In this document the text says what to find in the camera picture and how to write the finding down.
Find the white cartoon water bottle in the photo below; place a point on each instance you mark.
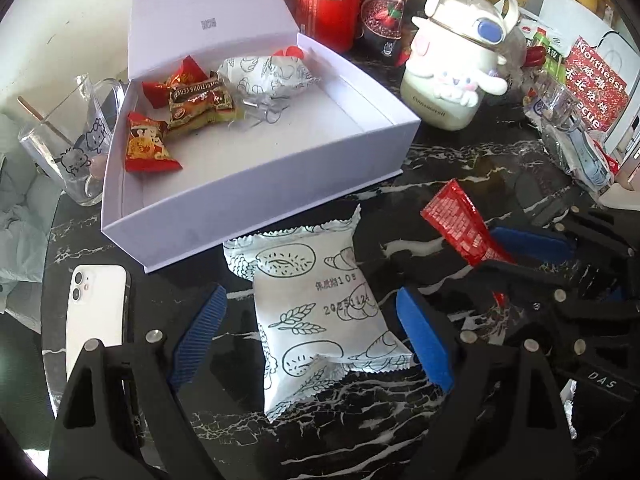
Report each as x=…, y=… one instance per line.
x=450, y=75

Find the green white packet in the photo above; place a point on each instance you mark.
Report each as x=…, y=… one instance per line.
x=547, y=50

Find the red barbecue seasoning packet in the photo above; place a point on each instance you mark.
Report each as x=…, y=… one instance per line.
x=597, y=85

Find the white carton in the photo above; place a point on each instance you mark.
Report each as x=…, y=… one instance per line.
x=575, y=15

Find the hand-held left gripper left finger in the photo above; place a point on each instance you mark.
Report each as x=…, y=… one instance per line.
x=197, y=340

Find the white bread packet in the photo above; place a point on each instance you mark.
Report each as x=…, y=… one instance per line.
x=270, y=77
x=310, y=320

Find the white smartphone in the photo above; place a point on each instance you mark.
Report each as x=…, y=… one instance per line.
x=95, y=320

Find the red cartoon snack packet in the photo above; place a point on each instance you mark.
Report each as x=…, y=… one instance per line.
x=147, y=145

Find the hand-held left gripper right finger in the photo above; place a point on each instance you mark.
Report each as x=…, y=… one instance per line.
x=425, y=335

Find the red canister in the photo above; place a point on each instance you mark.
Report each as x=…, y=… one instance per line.
x=327, y=5

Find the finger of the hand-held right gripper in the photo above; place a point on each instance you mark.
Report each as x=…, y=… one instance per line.
x=525, y=282
x=535, y=247

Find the red white-print snack packet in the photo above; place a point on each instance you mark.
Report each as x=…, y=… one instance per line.
x=460, y=220

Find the red gold candy packet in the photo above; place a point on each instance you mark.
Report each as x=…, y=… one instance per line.
x=162, y=90

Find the copper stirring spoon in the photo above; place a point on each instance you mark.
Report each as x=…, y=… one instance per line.
x=35, y=110

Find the brown cereal snack packet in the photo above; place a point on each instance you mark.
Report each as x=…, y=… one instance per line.
x=200, y=105

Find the clear plastic bag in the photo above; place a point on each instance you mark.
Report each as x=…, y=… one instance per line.
x=570, y=145

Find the black gold oats bag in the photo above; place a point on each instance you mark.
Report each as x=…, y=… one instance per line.
x=385, y=10

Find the white hinged-lid gift box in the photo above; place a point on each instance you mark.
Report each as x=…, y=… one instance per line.
x=300, y=150

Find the glass mug with cartoon print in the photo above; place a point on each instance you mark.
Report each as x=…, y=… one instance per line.
x=75, y=140

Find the grey-green padded jacket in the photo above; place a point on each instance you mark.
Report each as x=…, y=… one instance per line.
x=20, y=240

